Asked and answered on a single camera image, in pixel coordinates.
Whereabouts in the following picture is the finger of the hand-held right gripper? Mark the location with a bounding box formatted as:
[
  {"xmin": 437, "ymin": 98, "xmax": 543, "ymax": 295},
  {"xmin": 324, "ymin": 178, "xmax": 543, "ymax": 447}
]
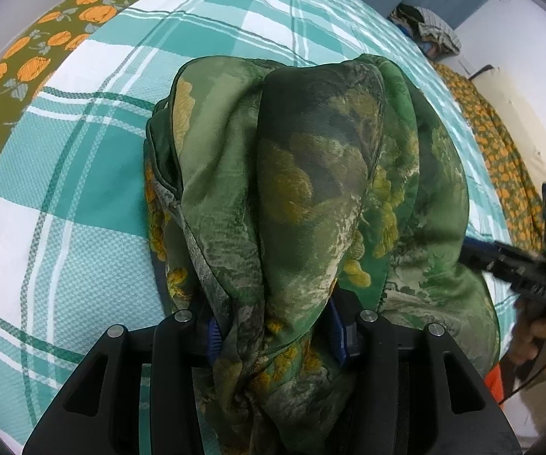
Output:
[{"xmin": 460, "ymin": 239, "xmax": 510, "ymax": 276}]

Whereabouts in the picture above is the person's orange clothing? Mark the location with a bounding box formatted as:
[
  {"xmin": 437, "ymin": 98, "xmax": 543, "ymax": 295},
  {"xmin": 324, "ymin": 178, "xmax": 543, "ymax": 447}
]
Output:
[{"xmin": 483, "ymin": 362, "xmax": 505, "ymax": 406}]

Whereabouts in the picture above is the cream headboard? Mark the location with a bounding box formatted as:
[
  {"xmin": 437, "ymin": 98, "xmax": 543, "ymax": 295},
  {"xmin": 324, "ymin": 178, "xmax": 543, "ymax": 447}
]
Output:
[{"xmin": 472, "ymin": 66, "xmax": 546, "ymax": 185}]

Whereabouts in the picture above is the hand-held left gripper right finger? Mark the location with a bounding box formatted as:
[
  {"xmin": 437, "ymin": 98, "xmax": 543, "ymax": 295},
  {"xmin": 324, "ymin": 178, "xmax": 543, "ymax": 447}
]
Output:
[{"xmin": 325, "ymin": 298, "xmax": 522, "ymax": 455}]

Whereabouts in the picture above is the green floral garment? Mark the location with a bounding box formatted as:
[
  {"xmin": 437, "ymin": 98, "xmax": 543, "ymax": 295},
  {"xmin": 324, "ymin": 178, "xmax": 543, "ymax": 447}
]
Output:
[{"xmin": 145, "ymin": 53, "xmax": 501, "ymax": 455}]

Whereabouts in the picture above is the pile of clothes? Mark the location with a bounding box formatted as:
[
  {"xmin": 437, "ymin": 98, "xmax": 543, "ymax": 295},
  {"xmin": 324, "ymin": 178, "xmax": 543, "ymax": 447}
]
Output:
[{"xmin": 389, "ymin": 4, "xmax": 463, "ymax": 58}]

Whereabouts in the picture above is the orange floral bed sheet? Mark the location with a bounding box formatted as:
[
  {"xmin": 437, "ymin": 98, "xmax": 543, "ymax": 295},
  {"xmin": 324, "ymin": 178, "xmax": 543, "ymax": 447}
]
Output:
[{"xmin": 0, "ymin": 0, "xmax": 546, "ymax": 257}]

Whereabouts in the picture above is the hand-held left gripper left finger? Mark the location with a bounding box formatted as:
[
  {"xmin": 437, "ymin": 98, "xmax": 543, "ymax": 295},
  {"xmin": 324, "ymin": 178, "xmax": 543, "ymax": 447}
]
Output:
[{"xmin": 22, "ymin": 310, "xmax": 226, "ymax": 455}]

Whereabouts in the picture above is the teal checked bed sheet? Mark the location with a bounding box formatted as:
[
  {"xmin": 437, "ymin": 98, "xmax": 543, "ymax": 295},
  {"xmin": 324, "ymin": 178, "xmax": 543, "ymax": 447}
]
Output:
[{"xmin": 0, "ymin": 0, "xmax": 520, "ymax": 446}]

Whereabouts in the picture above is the black cable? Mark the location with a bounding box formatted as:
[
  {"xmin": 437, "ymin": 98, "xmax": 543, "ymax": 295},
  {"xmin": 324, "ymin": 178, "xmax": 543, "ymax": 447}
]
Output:
[{"xmin": 498, "ymin": 313, "xmax": 546, "ymax": 406}]

